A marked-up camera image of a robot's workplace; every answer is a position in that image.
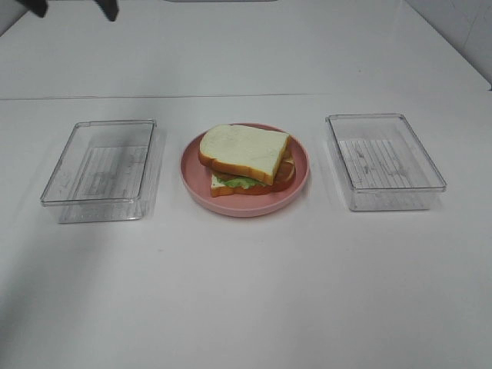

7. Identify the left clear plastic container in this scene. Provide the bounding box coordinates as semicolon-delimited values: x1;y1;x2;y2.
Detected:
40;120;163;224

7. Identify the clear plastic container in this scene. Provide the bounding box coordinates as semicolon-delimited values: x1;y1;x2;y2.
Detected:
40;120;163;224
326;113;447;211

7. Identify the bacon strip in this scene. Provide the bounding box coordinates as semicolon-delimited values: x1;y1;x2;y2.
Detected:
275;157;295;184

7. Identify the pink plate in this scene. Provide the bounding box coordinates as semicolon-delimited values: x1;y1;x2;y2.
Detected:
181;124;310;218

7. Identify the bread slice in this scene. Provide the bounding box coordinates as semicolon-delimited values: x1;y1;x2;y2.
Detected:
210;150;296;197
198;125;290;185

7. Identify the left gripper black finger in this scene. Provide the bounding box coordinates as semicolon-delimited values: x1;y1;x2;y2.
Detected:
21;0;47;18
95;0;117;22

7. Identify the green lettuce leaf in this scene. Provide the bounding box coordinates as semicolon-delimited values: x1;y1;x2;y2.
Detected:
211;173;266;189

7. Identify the right clear plastic container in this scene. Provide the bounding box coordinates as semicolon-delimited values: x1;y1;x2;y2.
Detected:
326;113;447;211

